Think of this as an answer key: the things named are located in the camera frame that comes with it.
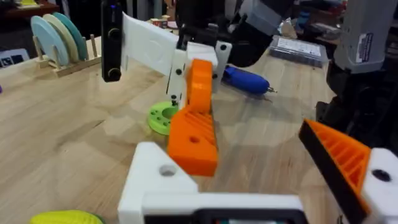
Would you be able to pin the white and blue card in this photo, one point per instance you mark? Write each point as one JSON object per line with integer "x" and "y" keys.
{"x": 14, "y": 57}

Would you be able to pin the cream plate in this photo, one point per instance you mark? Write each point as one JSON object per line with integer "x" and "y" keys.
{"x": 66, "y": 39}

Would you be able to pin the orange ribbed wedge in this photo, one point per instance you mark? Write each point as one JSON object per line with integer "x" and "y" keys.
{"x": 192, "y": 146}

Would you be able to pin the bare white left gripper left finger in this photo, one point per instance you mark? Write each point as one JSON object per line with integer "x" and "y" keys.
{"x": 149, "y": 174}

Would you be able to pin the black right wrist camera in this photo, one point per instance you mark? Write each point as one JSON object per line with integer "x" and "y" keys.
{"x": 111, "y": 40}

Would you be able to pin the yellow toy vegetable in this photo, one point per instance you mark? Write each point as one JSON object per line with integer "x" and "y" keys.
{"x": 65, "y": 217}

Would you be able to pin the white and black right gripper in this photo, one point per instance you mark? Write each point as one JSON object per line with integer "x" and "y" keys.
{"x": 149, "y": 43}

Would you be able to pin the green disc with holes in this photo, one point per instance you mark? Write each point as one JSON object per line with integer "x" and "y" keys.
{"x": 158, "y": 119}

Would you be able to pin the white orange left gripper right finger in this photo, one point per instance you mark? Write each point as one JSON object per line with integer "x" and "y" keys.
{"x": 345, "y": 158}

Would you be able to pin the clear plastic box with label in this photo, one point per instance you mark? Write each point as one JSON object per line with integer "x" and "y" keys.
{"x": 297, "y": 51}

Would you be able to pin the light blue plate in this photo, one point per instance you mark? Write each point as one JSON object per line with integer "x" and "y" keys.
{"x": 48, "y": 40}

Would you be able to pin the teal plate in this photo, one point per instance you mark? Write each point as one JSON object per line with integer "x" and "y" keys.
{"x": 76, "y": 34}

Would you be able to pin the wooden peg rack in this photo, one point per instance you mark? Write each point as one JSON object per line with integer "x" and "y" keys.
{"x": 74, "y": 65}

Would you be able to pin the blue electric screwdriver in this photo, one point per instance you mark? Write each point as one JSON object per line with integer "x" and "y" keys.
{"x": 245, "y": 80}

